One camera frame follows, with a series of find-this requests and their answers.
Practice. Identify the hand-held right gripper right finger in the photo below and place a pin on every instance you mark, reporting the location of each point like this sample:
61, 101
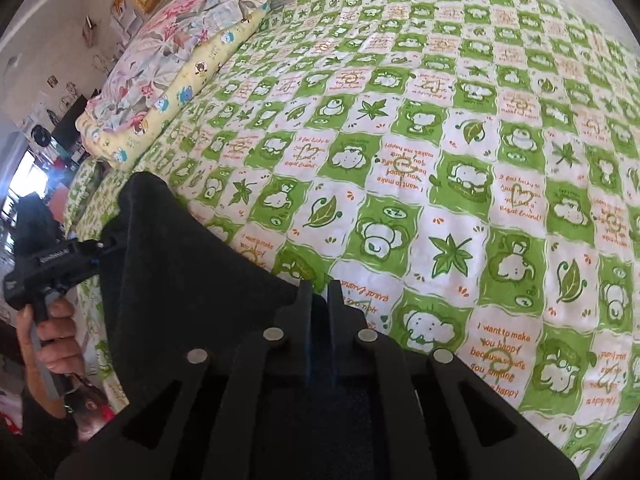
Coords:
336, 310

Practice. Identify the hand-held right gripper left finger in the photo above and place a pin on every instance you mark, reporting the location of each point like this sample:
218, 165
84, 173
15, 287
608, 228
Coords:
306, 310

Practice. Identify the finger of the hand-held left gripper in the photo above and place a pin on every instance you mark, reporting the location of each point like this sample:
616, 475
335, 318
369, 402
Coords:
102, 250

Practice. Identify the black pants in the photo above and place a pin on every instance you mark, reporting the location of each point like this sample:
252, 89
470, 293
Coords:
175, 260

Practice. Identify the person's left forearm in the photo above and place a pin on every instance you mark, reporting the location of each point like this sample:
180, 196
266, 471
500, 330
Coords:
42, 402

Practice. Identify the person's left hand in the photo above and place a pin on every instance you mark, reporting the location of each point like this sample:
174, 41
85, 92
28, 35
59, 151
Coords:
57, 355

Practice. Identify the pink pillow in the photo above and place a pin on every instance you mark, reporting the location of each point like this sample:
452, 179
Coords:
59, 202

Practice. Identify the green checked pillow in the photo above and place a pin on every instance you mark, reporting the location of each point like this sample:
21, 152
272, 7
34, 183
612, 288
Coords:
87, 185

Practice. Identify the yellow cartoon print pillow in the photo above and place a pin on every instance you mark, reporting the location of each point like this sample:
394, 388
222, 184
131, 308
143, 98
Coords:
150, 130

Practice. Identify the black monitor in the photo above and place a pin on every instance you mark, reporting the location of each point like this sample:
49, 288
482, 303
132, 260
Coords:
70, 120

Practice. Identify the green checked printed bedsheet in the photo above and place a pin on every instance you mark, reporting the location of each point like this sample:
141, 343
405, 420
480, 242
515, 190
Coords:
450, 160

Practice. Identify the floral pillow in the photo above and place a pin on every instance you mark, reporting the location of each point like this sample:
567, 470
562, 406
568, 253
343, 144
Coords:
175, 45

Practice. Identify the wall papers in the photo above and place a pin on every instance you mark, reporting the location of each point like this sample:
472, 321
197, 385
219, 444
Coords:
127, 15

